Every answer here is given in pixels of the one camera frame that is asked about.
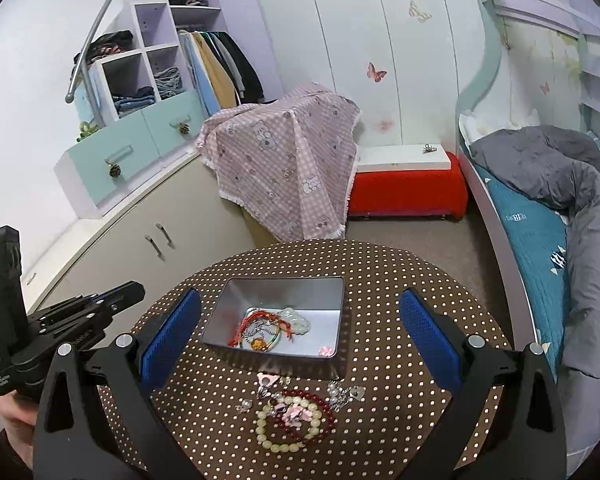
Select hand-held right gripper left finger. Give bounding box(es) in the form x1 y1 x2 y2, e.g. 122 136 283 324
32 287 206 480

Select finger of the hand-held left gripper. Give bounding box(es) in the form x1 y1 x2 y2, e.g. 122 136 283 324
42 312 121 357
27 281 146 336

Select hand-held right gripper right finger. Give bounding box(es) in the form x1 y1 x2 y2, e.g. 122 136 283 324
395 287 568 480

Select pearl silver heart chain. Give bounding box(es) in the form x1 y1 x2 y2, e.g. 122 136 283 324
326 380 366 409

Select pink triangle charm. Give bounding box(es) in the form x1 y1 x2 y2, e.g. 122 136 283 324
256 372 280 399

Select silver metal tin box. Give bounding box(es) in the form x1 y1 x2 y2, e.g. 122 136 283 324
200 276 346 359

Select dark red bead bracelet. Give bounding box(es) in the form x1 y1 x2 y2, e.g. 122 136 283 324
275 388 337 444

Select cream bead bracelet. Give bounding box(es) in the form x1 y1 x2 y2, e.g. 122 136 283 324
255 395 324 454

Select pink flower hair clip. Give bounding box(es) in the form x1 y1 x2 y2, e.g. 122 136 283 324
275 402 311 424

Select person's left hand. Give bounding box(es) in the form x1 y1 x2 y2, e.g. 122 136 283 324
0 391 37 463

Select beige cabinet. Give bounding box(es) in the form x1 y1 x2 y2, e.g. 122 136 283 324
26 152 259 322

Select brown polka dot tablecloth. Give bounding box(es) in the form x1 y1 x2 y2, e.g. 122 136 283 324
97 240 514 480

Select teal bed sheet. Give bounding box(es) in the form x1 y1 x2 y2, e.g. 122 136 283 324
472 164 572 382

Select white teal shelf unit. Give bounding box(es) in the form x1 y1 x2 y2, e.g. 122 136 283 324
53 0 232 220

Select red ottoman bench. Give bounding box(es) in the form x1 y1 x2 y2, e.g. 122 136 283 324
346 152 469 222

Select white board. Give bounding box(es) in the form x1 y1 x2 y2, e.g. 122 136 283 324
355 143 454 174

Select grey duvet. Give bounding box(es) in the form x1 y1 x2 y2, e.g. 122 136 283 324
468 125 600 463

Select folded blue jeans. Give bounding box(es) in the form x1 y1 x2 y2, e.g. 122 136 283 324
112 87 156 117

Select pink checked bear cloth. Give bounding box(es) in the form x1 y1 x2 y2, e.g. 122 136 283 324
196 82 362 243

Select folded striped clothes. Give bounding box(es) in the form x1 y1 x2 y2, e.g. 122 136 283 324
153 66 184 100

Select white pillow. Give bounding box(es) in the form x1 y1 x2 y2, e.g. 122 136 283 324
458 108 544 154

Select hanging clothes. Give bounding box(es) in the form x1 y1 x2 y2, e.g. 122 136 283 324
177 29 265 117

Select curved metal rod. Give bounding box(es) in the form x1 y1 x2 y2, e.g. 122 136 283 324
64 0 142 105

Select dark clothes pile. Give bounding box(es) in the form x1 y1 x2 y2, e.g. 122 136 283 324
72 29 135 74

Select white wardrobe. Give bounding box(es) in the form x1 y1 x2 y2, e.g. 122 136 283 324
247 0 487 157

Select beige butterfly sticker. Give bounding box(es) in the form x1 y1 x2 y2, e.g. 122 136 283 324
408 0 433 24

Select red string bracelet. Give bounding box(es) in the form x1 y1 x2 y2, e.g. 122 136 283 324
228 310 294 349

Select bunk bed frame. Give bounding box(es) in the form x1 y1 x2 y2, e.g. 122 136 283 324
452 0 600 478

